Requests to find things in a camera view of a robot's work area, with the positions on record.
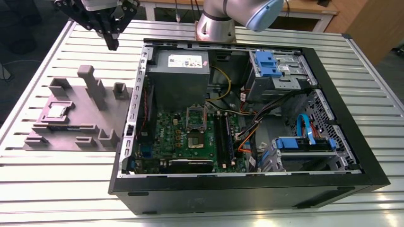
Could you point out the blue drive bracket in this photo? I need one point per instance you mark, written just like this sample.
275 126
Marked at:
269 63

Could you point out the black RAM slot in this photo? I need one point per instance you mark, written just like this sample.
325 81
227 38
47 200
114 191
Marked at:
219 137

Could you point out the hard disk in blue carrier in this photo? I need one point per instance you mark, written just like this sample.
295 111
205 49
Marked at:
289 143

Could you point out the grey power supply unit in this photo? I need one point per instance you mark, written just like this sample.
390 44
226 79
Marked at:
177 85

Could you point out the light wooden desk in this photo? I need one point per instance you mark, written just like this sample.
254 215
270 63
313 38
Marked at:
315 11

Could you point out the green motherboard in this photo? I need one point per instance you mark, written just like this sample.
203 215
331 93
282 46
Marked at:
195 153

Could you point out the grey parts rack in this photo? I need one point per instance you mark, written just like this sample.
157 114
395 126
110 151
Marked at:
82 111

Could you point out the brown wooden cabinet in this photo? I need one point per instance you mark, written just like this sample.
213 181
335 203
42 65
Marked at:
373 23

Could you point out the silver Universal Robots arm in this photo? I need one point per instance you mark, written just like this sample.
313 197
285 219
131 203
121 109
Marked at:
215 26

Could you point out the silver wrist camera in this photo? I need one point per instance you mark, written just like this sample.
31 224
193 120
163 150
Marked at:
99 4

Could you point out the black open PC case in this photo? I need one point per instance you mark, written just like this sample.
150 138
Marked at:
221 196

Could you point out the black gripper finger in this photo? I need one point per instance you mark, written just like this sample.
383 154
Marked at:
79 16
126 16

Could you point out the tall metal drive cage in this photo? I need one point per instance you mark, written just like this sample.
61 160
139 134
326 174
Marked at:
285 85

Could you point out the low metal disk bay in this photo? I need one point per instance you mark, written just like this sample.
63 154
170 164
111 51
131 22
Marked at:
275 160

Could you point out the silver CPU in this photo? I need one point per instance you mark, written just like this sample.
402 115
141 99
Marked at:
58 111

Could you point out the black graphics card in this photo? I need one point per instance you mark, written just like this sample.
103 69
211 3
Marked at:
190 164

